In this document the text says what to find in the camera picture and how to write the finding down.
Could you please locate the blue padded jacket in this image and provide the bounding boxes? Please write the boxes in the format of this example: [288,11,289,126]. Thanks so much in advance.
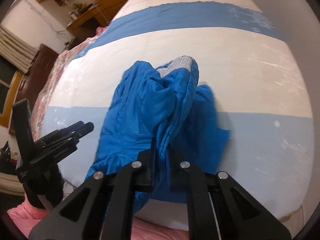
[87,56,230,211]

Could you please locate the pink floral quilt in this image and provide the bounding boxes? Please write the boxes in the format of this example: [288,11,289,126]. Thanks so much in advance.
[30,27,108,140]

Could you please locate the dark wooden headboard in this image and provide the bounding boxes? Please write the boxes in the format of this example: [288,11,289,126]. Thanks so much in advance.
[8,43,60,136]

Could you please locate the blue and white striped bedsheet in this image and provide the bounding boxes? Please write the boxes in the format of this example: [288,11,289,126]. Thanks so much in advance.
[40,0,314,235]

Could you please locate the wooden desk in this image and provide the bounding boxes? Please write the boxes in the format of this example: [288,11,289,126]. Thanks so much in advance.
[66,3,110,41]

